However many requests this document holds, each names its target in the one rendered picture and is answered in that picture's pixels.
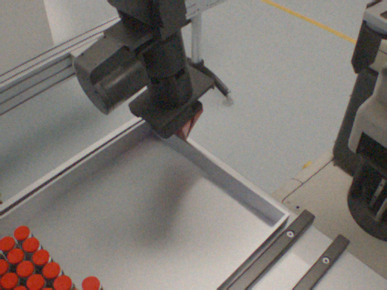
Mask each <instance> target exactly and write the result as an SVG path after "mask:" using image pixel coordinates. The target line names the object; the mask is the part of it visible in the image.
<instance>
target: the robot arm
mask: <svg viewBox="0 0 387 290"><path fill-rule="evenodd" d="M107 2H109V5H112V6H113V7H114V8H116V9H117V13H118V15H119V18H120V20H119V21H118V22H116V23H114V24H113V25H112V26H110V27H108V28H107V29H105V30H104V31H103V34H104V35H103V36H102V37H101V38H100V39H98V40H97V41H96V42H94V44H92V45H91V46H90V47H88V48H86V49H85V50H84V51H83V52H82V53H81V54H79V56H77V57H76V59H75V60H74V62H73V66H74V68H75V70H76V77H77V79H78V82H79V84H80V85H81V87H82V90H83V91H84V92H85V95H87V97H88V98H89V100H90V101H91V102H92V103H93V104H94V106H95V107H97V108H98V110H99V111H100V112H102V113H103V114H104V115H109V114H110V113H111V112H112V111H114V110H115V109H116V108H117V107H118V106H120V105H121V104H123V103H125V102H126V101H127V100H128V99H129V98H130V97H132V96H134V95H136V94H137V93H138V92H139V91H140V90H141V89H142V88H144V87H146V89H145V90H144V91H143V92H142V93H141V94H139V95H138V96H137V97H136V98H135V99H134V100H132V101H131V102H130V103H129V104H128V108H129V110H130V112H131V113H132V114H133V115H134V116H135V117H141V118H142V119H143V120H144V121H146V122H147V123H149V125H151V127H152V129H153V130H154V131H156V133H157V134H158V135H159V136H161V137H163V138H164V139H169V138H170V137H171V136H172V135H173V134H174V133H176V134H178V135H179V136H181V137H182V138H183V139H185V140H187V139H188V137H189V133H190V132H191V130H192V128H193V127H194V125H195V124H196V123H197V121H198V118H199V117H200V116H201V114H202V113H203V103H202V102H201V101H199V99H200V98H201V97H202V96H203V95H204V94H205V93H206V92H207V91H208V90H209V89H211V88H212V89H213V90H214V89H215V86H214V80H213V79H211V78H209V77H208V76H206V75H205V74H204V73H202V72H199V71H197V69H194V68H193V67H192V66H189V65H188V62H187V55H186V52H185V48H184V42H183V34H182V31H181V29H182V28H183V27H184V26H186V25H187V18H186V16H185V14H187V9H186V6H185V3H184V0H107Z"/></svg>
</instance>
